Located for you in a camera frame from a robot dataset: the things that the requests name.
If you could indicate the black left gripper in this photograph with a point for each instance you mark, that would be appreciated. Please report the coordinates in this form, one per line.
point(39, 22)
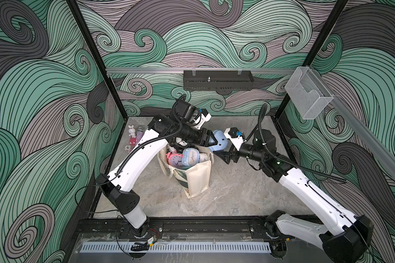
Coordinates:
point(199, 136)

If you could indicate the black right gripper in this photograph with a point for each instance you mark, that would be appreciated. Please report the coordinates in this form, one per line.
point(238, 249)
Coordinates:
point(226, 156)

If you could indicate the light blue square clock back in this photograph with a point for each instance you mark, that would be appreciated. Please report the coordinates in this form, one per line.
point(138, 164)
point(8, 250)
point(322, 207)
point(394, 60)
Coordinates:
point(218, 141)

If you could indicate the light blue square alarm clock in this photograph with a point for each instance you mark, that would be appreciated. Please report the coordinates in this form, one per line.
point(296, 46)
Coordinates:
point(190, 157)

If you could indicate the floral canvas tote bag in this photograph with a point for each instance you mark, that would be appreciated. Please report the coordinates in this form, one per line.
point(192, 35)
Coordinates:
point(193, 180)

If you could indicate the pink twin-bell alarm clock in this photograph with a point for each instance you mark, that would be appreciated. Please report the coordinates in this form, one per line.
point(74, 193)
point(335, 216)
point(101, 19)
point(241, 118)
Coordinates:
point(175, 159)

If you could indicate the white square alarm clock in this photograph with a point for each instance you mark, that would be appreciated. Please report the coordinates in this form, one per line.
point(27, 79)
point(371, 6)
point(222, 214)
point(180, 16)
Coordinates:
point(203, 157)

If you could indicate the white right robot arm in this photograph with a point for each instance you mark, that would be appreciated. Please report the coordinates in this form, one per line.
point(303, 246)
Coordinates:
point(341, 234)

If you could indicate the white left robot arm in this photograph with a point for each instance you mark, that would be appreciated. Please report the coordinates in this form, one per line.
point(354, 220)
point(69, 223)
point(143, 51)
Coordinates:
point(118, 184)

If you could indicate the purple patterned tube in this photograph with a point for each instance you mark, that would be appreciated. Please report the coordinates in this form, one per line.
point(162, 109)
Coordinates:
point(139, 134)

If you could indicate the white rabbit figurine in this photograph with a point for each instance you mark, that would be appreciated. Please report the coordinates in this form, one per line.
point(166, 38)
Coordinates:
point(132, 135)

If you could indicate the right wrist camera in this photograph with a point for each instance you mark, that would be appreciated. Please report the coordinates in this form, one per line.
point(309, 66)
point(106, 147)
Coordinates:
point(235, 136)

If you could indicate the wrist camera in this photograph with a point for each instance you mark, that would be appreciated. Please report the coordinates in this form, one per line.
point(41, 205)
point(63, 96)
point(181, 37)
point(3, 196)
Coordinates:
point(235, 136)
point(189, 114)

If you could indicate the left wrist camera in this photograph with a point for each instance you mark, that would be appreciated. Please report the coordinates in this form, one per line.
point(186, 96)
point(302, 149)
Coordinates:
point(189, 114)

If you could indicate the black perforated wall tray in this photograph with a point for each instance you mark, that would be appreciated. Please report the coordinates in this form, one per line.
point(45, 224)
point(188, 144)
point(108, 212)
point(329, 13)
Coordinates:
point(218, 80)

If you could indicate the clear acrylic wall holder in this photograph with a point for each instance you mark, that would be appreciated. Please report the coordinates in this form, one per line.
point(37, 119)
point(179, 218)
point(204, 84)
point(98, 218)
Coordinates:
point(309, 93)

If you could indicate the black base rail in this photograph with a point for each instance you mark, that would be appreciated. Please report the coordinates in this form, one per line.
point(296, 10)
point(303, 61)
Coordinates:
point(167, 227)

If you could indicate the white slotted cable duct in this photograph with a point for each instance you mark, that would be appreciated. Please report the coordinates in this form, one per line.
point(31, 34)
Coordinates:
point(179, 247)

